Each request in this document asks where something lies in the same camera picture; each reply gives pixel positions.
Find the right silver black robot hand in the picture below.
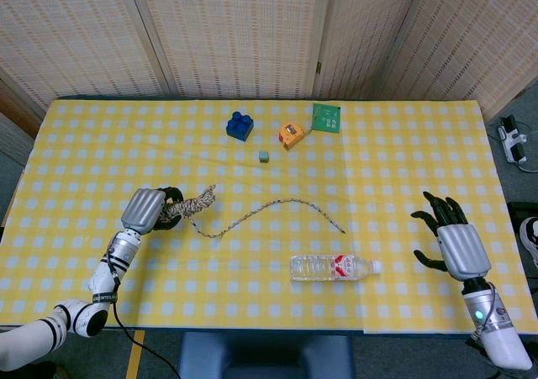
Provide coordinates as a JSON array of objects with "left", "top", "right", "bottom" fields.
[{"left": 410, "top": 191, "right": 493, "bottom": 282}]

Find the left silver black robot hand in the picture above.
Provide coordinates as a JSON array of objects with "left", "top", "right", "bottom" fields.
[{"left": 120, "top": 187, "right": 186, "bottom": 234}]

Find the braided rope bundle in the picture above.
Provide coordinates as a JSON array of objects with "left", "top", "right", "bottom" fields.
[{"left": 161, "top": 184, "right": 349, "bottom": 240}]

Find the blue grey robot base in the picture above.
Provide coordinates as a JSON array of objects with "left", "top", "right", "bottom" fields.
[{"left": 178, "top": 331, "right": 356, "bottom": 379}]

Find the yellow white checkered tablecloth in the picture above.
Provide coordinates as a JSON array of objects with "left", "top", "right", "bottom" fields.
[{"left": 0, "top": 99, "right": 529, "bottom": 336}]

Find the black and white sneaker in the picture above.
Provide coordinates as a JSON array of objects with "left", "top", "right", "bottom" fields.
[{"left": 520, "top": 217, "right": 538, "bottom": 271}]

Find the white power strip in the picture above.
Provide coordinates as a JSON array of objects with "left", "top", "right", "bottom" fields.
[{"left": 498, "top": 116, "right": 530, "bottom": 165}]

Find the blue building block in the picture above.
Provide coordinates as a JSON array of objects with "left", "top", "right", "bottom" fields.
[{"left": 225, "top": 111, "right": 255, "bottom": 141}]

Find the clear plastic water bottle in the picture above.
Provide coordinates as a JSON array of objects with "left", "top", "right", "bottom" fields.
[{"left": 289, "top": 253, "right": 382, "bottom": 282}]

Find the blue edged table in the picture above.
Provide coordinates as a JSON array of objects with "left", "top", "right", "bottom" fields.
[{"left": 24, "top": 95, "right": 538, "bottom": 338}]

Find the orange tape measure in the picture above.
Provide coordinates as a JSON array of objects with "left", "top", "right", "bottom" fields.
[{"left": 277, "top": 116, "right": 316, "bottom": 151}]

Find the green circuit board card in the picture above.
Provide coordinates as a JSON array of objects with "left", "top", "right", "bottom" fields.
[{"left": 311, "top": 103, "right": 342, "bottom": 134}]

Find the woven bamboo screen panel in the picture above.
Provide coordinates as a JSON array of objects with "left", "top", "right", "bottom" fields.
[
  {"left": 0, "top": 0, "right": 169, "bottom": 111},
  {"left": 125, "top": 0, "right": 333, "bottom": 101},
  {"left": 313, "top": 0, "right": 421, "bottom": 101},
  {"left": 377, "top": 0, "right": 538, "bottom": 119}
]

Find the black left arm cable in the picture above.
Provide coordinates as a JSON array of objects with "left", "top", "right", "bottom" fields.
[{"left": 105, "top": 246, "right": 182, "bottom": 379}]

